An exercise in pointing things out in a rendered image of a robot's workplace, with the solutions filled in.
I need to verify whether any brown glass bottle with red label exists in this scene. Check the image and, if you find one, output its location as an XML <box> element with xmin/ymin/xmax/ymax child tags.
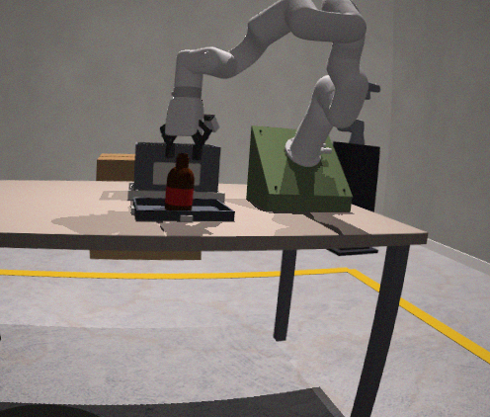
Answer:
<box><xmin>165</xmin><ymin>153</ymin><xmax>195</xmax><ymax>210</ymax></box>

